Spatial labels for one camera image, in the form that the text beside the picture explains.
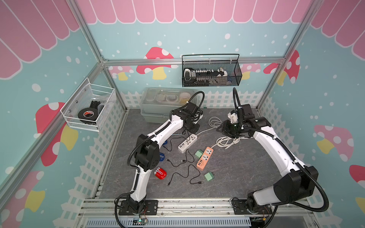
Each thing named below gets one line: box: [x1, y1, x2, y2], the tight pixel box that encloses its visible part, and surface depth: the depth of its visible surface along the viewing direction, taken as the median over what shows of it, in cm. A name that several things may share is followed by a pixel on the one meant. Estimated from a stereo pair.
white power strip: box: [177, 133, 198, 154], surface depth 98 cm
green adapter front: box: [204, 171, 215, 181], surface depth 85 cm
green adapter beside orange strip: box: [194, 149, 204, 160], surface depth 94 cm
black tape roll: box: [77, 107, 99, 124], surface depth 70 cm
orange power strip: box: [196, 146, 214, 171], surface depth 91 cm
